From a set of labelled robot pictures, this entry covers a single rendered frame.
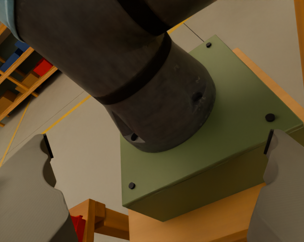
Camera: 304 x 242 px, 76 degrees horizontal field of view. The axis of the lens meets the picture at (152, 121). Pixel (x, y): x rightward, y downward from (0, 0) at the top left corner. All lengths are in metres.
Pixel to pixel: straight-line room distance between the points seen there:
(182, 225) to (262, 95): 0.20
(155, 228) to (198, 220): 0.07
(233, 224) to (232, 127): 0.13
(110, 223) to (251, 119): 0.47
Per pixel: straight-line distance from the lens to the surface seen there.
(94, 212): 0.56
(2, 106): 6.41
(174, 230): 0.32
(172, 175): 0.23
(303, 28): 0.85
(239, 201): 0.30
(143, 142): 0.24
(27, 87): 5.79
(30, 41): 0.20
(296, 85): 1.49
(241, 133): 0.22
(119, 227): 0.63
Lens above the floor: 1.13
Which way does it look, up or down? 39 degrees down
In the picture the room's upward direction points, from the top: 47 degrees counter-clockwise
